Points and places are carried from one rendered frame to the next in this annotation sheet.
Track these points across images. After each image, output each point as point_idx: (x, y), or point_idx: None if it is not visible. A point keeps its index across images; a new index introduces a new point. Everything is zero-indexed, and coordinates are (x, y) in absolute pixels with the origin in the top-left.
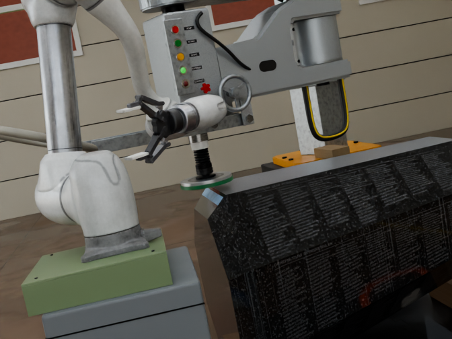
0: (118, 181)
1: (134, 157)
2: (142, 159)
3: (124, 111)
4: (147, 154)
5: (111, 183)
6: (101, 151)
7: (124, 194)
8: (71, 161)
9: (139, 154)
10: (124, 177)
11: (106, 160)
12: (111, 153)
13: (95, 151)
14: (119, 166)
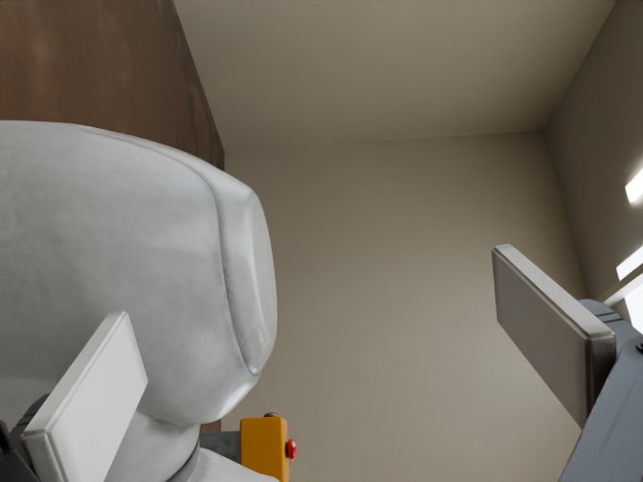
0: (86, 130)
1: (107, 328)
2: (25, 426)
3: (501, 249)
4: (34, 420)
5: (98, 128)
6: (260, 296)
7: (4, 122)
8: (254, 480)
9: (96, 398)
10: (72, 144)
11: (212, 167)
12: (235, 214)
13: (268, 323)
14: (147, 160)
